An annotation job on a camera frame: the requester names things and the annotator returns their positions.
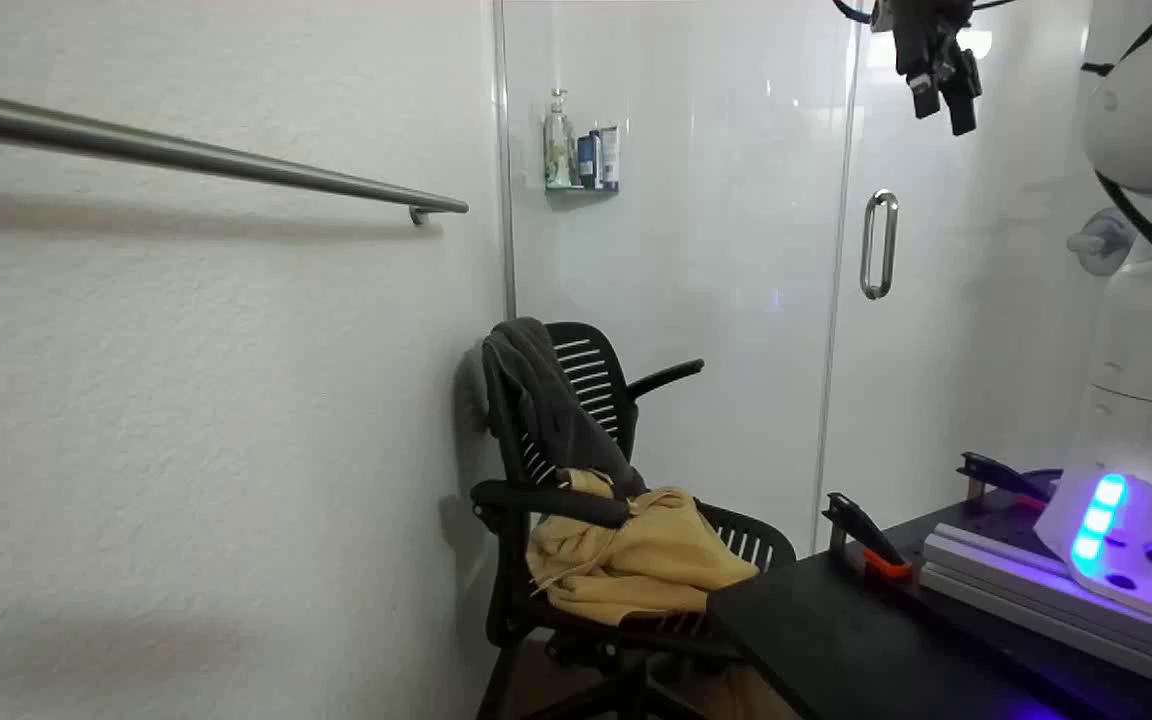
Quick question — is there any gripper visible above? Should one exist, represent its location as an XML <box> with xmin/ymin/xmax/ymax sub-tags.
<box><xmin>874</xmin><ymin>0</ymin><xmax>984</xmax><ymax>137</ymax></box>

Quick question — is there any glass shower door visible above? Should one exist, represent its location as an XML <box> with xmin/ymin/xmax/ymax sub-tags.
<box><xmin>814</xmin><ymin>0</ymin><xmax>1109</xmax><ymax>555</ymax></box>

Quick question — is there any white tube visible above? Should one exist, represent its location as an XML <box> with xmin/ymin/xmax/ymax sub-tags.
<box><xmin>595</xmin><ymin>124</ymin><xmax>622</xmax><ymax>192</ymax></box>

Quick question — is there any black orange clamp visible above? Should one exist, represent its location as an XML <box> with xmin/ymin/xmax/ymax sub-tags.
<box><xmin>822</xmin><ymin>491</ymin><xmax>914</xmax><ymax>587</ymax></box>
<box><xmin>956</xmin><ymin>451</ymin><xmax>1059</xmax><ymax>513</ymax></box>

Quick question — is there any clear pump bottle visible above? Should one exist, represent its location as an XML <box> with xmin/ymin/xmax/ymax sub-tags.
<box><xmin>542</xmin><ymin>88</ymin><xmax>578</xmax><ymax>190</ymax></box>

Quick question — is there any black office chair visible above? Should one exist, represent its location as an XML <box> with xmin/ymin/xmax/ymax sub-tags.
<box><xmin>468</xmin><ymin>320</ymin><xmax>798</xmax><ymax>720</ymax></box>

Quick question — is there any grey cloth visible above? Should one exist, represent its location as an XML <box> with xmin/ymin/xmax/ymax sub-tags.
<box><xmin>480</xmin><ymin>317</ymin><xmax>649</xmax><ymax>499</ymax></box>

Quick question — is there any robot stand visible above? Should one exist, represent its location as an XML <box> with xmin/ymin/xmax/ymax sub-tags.
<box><xmin>706</xmin><ymin>488</ymin><xmax>1152</xmax><ymax>720</ymax></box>

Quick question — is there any yellow cloth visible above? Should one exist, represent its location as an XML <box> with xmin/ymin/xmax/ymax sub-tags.
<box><xmin>525</xmin><ymin>468</ymin><xmax>763</xmax><ymax>628</ymax></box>

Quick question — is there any metal towel bar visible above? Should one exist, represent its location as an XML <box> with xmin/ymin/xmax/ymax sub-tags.
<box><xmin>0</xmin><ymin>83</ymin><xmax>471</xmax><ymax>227</ymax></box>

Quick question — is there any chrome door handle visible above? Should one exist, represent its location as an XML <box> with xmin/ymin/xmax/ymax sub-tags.
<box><xmin>858</xmin><ymin>188</ymin><xmax>900</xmax><ymax>301</ymax></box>

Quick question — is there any shower valve handle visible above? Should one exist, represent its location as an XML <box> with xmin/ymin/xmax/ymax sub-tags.
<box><xmin>1066</xmin><ymin>207</ymin><xmax>1138</xmax><ymax>278</ymax></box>

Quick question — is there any glass shower enclosure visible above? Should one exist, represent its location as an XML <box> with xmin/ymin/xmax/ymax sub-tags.
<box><xmin>492</xmin><ymin>0</ymin><xmax>1112</xmax><ymax>557</ymax></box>

